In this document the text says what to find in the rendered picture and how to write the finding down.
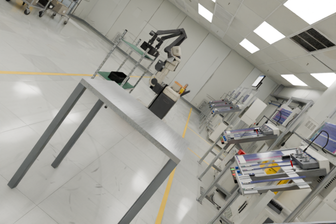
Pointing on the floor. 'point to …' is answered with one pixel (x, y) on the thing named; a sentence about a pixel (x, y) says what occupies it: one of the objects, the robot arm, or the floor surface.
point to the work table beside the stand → (132, 117)
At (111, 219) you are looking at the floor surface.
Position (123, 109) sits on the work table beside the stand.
